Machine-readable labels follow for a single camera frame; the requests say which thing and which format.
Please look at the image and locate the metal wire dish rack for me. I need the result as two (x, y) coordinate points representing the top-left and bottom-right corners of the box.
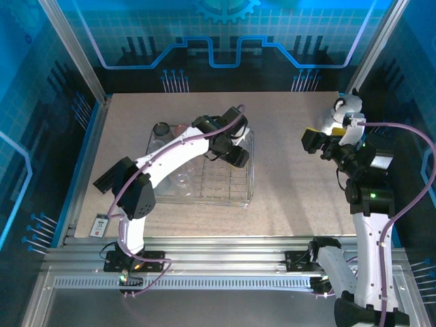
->
(144, 127), (255, 208)

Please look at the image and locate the smoky grey plastic cup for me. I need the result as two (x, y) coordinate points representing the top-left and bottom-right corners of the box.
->
(152, 121), (175, 144)

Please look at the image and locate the grey white husky plush toy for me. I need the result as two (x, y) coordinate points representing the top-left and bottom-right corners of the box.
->
(318, 89), (364, 136)

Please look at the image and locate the white badge card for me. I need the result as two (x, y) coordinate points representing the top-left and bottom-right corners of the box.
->
(90, 213), (112, 238)

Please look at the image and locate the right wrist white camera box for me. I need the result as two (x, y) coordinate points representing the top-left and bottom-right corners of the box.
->
(340, 114), (368, 146)

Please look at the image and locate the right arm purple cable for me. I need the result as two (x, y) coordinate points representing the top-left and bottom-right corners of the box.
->
(360, 122), (436, 327)

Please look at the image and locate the aluminium frame post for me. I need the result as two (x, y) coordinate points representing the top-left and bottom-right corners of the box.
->
(37, 0), (110, 105)
(344, 0), (409, 95)

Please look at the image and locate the aluminium frame rail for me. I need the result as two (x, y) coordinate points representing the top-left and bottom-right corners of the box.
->
(42, 236), (408, 277)

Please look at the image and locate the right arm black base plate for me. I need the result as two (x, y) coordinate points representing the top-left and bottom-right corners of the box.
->
(284, 250), (317, 273)

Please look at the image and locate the black grooved rail piece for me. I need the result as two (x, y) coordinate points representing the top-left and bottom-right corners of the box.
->
(93, 158), (134, 195)

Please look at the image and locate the slotted grey cable duct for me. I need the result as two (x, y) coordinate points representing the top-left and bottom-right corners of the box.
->
(53, 276), (316, 291)

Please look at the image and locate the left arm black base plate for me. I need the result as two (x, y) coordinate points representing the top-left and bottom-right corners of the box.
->
(104, 250), (168, 273)

